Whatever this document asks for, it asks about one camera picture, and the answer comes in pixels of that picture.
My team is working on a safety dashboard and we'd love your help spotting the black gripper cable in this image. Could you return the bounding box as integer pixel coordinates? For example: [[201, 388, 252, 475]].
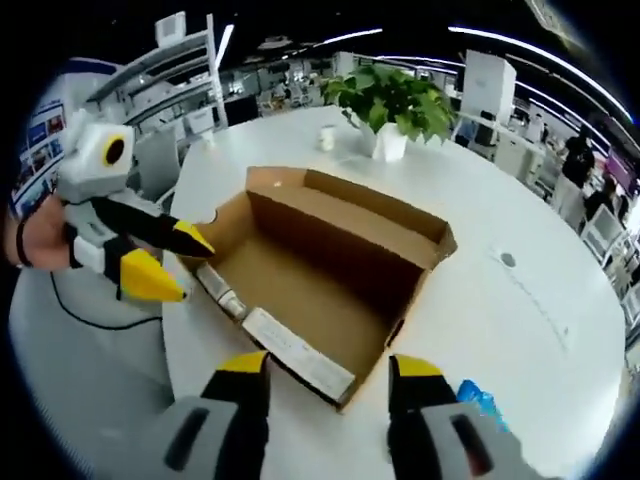
[[48, 269, 164, 330]]

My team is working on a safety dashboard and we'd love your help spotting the small white square device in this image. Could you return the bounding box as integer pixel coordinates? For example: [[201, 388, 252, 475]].
[[153, 12, 187, 49]]

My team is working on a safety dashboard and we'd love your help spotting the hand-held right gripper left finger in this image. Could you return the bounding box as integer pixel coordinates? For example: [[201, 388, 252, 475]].
[[114, 350, 272, 480]]

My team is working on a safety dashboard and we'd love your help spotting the purple wall screen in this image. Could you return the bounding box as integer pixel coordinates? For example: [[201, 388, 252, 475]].
[[602, 149, 640, 196]]

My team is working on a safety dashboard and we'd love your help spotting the grey metal shelf rack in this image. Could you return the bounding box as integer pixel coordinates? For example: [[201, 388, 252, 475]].
[[82, 12, 236, 134]]

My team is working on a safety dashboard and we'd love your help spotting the black wristband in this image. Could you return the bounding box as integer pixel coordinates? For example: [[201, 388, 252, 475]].
[[13, 219, 32, 267]]

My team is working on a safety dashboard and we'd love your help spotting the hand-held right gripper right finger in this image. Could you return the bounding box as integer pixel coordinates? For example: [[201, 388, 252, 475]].
[[387, 352, 549, 480]]

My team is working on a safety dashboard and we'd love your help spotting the blue display board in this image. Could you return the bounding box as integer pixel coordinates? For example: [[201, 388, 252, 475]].
[[14, 97, 69, 214]]

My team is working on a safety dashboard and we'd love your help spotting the white square pillar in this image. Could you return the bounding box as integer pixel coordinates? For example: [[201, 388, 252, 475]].
[[459, 48, 517, 119]]

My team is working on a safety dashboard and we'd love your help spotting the white mesh office chair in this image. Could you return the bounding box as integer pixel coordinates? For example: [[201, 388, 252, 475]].
[[582, 204, 627, 261]]

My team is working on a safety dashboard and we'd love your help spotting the green plant in white pot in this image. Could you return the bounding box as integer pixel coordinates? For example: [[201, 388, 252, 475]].
[[319, 64, 456, 162]]

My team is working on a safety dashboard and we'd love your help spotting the white table cable cover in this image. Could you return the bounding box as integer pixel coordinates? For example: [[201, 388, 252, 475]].
[[487, 244, 571, 341]]

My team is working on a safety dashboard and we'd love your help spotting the black monitor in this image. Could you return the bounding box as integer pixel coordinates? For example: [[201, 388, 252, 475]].
[[224, 97, 259, 129]]

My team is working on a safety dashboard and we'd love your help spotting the person's left hand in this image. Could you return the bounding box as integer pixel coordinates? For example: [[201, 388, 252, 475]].
[[19, 199, 84, 272]]

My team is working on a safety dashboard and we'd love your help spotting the blue wet wipes soft pack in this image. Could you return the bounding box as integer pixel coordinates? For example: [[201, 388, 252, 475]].
[[457, 378, 512, 434]]

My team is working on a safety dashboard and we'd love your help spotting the brown cardboard shoe box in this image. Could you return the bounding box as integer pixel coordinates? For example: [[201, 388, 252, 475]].
[[175, 165, 460, 412]]

